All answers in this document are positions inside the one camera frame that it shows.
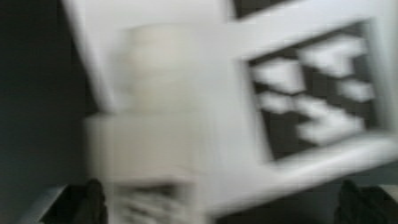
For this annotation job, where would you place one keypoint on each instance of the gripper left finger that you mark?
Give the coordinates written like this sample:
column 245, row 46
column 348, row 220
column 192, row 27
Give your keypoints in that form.
column 78, row 207

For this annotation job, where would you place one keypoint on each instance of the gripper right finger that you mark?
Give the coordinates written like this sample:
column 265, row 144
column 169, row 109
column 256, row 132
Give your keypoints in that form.
column 366, row 204

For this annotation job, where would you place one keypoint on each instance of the white tag sheet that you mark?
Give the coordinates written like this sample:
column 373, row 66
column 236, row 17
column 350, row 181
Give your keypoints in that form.
column 293, row 86

